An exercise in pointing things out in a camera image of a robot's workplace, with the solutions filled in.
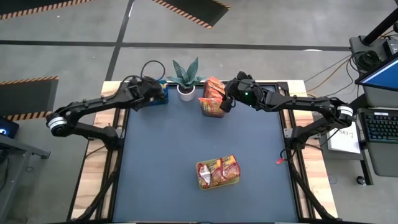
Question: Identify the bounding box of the black mesh bin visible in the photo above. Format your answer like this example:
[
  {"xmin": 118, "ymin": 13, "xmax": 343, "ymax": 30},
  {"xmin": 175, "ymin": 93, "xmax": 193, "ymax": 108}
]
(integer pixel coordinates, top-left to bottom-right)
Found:
[{"xmin": 200, "ymin": 79, "xmax": 233, "ymax": 119}]

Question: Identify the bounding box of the black computer keyboard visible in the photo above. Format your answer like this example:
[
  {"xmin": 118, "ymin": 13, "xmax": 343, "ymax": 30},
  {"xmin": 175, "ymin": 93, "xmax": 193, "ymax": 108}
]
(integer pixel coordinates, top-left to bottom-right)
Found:
[{"xmin": 360, "ymin": 108, "xmax": 398, "ymax": 144}]

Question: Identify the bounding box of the black hazard-striped floor mat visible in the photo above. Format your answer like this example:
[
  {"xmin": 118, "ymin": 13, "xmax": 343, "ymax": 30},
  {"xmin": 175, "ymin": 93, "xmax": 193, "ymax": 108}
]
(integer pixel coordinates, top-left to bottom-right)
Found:
[
  {"xmin": 0, "ymin": 76, "xmax": 60, "ymax": 122},
  {"xmin": 151, "ymin": 0, "xmax": 231, "ymax": 30}
]

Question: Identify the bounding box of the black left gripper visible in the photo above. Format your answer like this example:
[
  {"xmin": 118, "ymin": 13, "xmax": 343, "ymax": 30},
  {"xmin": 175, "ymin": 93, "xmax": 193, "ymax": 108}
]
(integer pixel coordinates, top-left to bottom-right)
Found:
[{"xmin": 125, "ymin": 75, "xmax": 163, "ymax": 111}]

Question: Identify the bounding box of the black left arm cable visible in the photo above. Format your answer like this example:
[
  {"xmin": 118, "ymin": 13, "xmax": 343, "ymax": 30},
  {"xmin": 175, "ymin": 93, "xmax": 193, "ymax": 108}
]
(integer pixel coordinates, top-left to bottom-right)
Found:
[{"xmin": 140, "ymin": 60, "xmax": 166, "ymax": 82}]

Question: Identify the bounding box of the grey floor cable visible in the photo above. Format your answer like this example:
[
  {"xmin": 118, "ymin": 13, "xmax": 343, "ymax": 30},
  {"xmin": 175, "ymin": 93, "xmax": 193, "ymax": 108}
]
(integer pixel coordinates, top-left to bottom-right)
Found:
[{"xmin": 304, "ymin": 54, "xmax": 358, "ymax": 101}]

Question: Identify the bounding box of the computer monitor with blue screen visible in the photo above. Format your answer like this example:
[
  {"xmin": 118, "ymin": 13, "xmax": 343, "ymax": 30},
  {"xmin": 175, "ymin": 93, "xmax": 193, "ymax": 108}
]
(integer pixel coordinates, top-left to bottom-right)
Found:
[{"xmin": 355, "ymin": 57, "xmax": 398, "ymax": 93}]

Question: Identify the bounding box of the black aluminium table frame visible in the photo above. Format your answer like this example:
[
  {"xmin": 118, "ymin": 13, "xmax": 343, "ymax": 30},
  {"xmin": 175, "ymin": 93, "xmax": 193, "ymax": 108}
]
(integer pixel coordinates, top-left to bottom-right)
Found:
[{"xmin": 67, "ymin": 73, "xmax": 340, "ymax": 224}]

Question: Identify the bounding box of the yellow translucent plastic bin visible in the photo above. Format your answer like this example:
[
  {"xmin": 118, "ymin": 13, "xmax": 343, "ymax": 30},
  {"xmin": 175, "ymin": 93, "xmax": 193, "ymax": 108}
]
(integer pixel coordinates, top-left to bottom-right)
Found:
[{"xmin": 195, "ymin": 154, "xmax": 242, "ymax": 190}]

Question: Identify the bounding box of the black coiled cable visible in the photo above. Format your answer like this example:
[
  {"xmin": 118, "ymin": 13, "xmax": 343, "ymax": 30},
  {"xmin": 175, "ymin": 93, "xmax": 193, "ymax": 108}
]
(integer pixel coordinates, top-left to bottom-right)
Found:
[{"xmin": 354, "ymin": 50, "xmax": 384, "ymax": 73}]

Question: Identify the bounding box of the teal plastic bin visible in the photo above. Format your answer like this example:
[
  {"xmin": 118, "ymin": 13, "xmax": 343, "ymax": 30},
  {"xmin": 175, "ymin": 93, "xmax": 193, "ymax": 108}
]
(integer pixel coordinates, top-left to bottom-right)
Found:
[{"xmin": 146, "ymin": 80, "xmax": 170, "ymax": 107}]

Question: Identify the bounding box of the grey metal side table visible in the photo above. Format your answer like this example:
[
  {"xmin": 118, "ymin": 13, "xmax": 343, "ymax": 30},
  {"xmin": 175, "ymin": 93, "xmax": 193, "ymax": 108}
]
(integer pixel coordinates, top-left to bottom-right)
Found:
[{"xmin": 0, "ymin": 133, "xmax": 52, "ymax": 224}]

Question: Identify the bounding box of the laptop computer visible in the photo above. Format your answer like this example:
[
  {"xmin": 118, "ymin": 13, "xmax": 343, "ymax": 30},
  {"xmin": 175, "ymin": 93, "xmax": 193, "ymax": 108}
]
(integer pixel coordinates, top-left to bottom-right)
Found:
[{"xmin": 357, "ymin": 85, "xmax": 398, "ymax": 179}]

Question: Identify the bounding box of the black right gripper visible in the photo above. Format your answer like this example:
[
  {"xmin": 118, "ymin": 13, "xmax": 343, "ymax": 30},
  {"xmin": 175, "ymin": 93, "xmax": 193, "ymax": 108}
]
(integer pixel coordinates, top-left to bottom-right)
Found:
[{"xmin": 220, "ymin": 72, "xmax": 266, "ymax": 114}]

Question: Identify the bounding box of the black stand pole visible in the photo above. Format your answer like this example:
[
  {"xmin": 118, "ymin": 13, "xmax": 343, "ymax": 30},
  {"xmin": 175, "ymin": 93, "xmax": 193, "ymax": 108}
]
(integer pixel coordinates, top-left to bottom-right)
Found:
[
  {"xmin": 361, "ymin": 7, "xmax": 398, "ymax": 47},
  {"xmin": 353, "ymin": 93, "xmax": 369, "ymax": 108}
]

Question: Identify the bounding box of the black device with blue light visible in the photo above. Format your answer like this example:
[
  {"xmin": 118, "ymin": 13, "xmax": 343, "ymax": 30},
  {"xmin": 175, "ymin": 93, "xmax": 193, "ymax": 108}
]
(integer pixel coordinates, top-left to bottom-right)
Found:
[{"xmin": 0, "ymin": 116, "xmax": 20, "ymax": 140}]

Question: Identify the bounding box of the green plant in white pot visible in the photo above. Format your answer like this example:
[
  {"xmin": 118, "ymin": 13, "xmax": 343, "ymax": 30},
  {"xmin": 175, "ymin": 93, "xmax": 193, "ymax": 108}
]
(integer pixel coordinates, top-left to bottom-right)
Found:
[{"xmin": 167, "ymin": 57, "xmax": 206, "ymax": 101}]

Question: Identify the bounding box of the grey equipment box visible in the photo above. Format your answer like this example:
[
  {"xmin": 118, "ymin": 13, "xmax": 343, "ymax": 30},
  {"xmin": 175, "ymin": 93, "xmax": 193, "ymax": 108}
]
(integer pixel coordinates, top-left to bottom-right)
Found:
[{"xmin": 349, "ymin": 35, "xmax": 398, "ymax": 75}]

